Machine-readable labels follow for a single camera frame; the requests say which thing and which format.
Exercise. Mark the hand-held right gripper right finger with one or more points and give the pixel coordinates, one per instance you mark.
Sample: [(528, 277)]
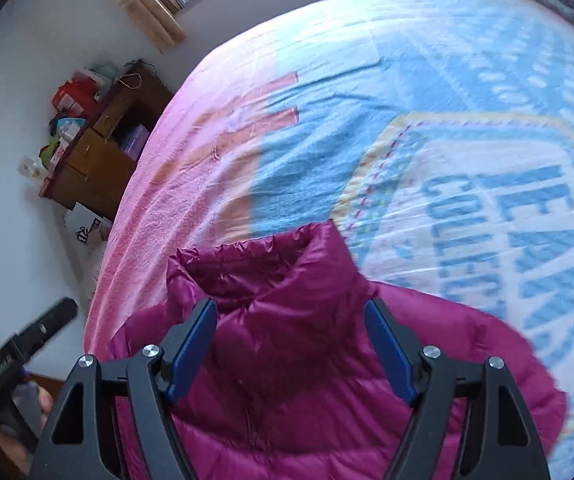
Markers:
[(389, 355)]

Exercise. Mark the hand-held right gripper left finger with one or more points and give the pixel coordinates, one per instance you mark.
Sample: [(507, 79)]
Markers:
[(194, 347)]

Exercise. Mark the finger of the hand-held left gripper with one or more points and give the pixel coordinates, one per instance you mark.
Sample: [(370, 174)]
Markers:
[(47, 327)]

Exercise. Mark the magenta down jacket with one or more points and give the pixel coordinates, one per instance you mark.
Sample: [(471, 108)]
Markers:
[(287, 360)]

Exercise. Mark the person's left hand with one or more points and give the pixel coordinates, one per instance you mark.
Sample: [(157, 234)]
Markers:
[(14, 452)]

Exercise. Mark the white bag with print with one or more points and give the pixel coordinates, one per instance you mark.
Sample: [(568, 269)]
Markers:
[(87, 225)]

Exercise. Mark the clear glass bottle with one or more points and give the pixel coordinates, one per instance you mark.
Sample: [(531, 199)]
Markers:
[(32, 167)]

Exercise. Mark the green bag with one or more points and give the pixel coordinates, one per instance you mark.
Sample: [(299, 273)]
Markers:
[(49, 155)]

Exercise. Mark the dark wooden nightstand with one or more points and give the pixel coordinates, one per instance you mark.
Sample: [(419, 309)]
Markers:
[(97, 155)]

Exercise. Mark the blue white packet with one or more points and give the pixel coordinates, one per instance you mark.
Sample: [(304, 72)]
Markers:
[(69, 127)]

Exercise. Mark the red box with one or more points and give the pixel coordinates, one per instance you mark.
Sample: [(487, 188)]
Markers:
[(72, 97)]

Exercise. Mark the beige patterned curtain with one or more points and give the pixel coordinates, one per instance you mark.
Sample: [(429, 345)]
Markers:
[(147, 7)]

